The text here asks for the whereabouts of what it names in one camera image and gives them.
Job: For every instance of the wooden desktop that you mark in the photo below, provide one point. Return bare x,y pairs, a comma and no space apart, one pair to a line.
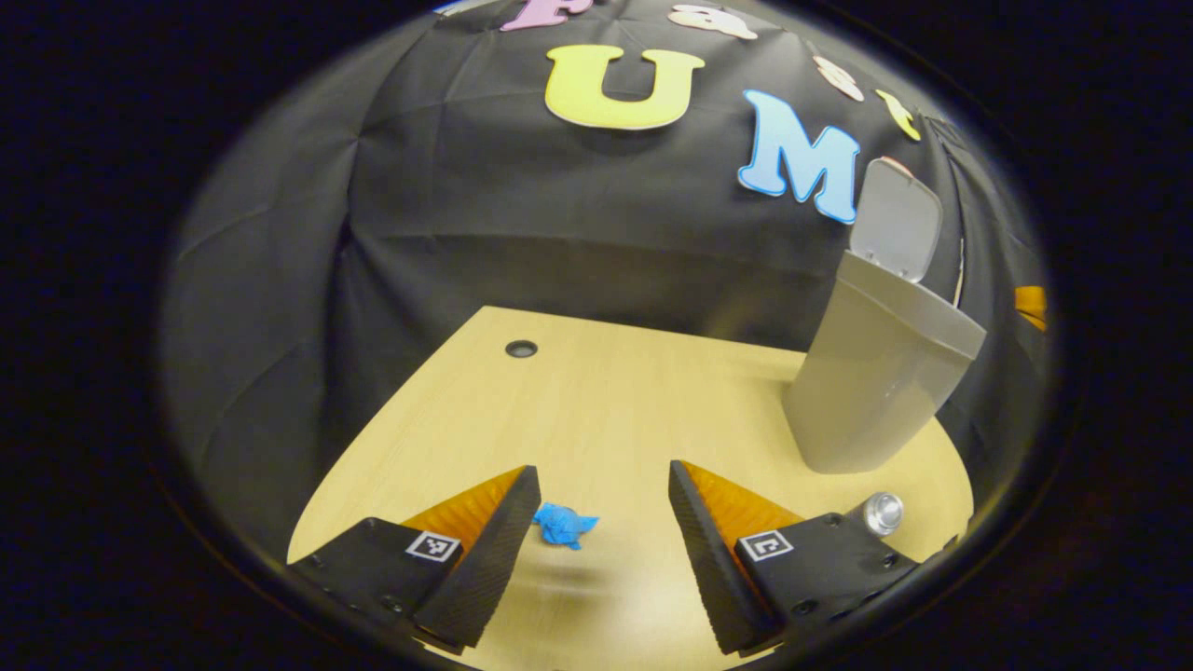
606,410

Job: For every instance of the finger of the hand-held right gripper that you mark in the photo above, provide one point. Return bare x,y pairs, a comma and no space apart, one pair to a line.
1033,303

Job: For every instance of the blue paper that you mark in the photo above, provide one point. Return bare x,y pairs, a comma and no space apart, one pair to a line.
562,525

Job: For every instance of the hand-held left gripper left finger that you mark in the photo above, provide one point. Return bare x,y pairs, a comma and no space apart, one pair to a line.
494,559

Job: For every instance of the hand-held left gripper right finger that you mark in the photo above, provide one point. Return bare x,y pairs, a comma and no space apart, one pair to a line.
708,559

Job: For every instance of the black backdrop cloth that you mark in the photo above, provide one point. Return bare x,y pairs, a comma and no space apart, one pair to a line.
522,233

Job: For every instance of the grey desktop garbage bin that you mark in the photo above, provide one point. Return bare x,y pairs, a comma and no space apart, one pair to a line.
867,382

